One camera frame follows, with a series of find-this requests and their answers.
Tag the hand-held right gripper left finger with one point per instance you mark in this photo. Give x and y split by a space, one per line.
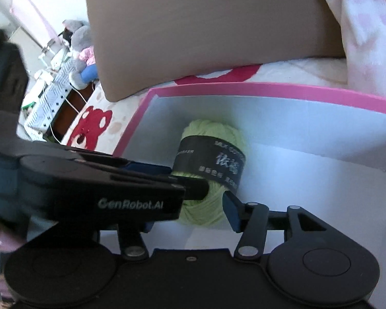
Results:
133 243

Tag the person's left hand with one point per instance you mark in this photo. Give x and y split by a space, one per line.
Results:
3 241

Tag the pink door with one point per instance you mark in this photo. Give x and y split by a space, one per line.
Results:
35 9

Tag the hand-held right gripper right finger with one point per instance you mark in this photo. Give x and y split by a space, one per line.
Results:
233 214

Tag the green yarn ball black label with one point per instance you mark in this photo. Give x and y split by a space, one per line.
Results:
201 214

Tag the grey plush toy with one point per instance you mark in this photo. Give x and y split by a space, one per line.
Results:
82 38

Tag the brown pillow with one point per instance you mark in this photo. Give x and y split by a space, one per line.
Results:
196 32

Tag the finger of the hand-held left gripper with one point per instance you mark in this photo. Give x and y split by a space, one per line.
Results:
148 168
193 188

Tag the pink cardboard box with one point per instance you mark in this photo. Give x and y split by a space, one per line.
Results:
292 128

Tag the pink white printed pillow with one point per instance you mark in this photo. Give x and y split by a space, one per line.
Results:
370 38

